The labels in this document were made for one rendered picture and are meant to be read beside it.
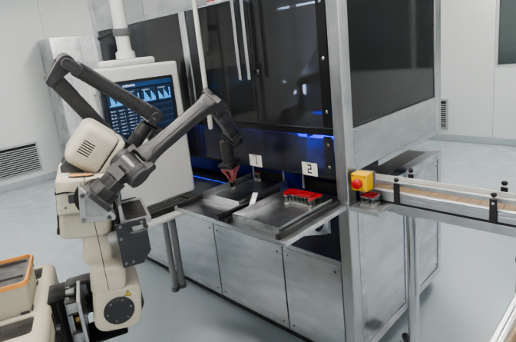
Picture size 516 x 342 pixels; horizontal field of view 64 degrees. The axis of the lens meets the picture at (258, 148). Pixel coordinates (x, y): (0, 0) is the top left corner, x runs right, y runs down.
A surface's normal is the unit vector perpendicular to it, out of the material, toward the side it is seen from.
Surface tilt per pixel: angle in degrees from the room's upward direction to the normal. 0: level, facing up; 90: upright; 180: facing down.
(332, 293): 90
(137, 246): 90
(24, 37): 90
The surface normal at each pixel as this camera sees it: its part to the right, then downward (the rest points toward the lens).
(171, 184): 0.67, 0.11
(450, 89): -0.69, 0.24
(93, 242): 0.39, 0.18
